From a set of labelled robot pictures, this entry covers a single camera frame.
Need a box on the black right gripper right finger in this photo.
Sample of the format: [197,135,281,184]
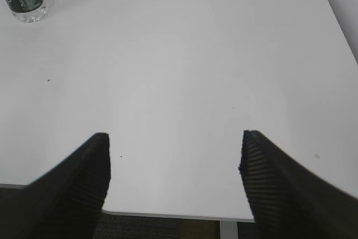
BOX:
[238,130,357,238]

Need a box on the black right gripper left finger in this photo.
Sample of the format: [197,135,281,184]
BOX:
[1,133,111,238]

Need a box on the white table leg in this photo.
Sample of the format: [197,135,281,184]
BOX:
[220,221,238,239]

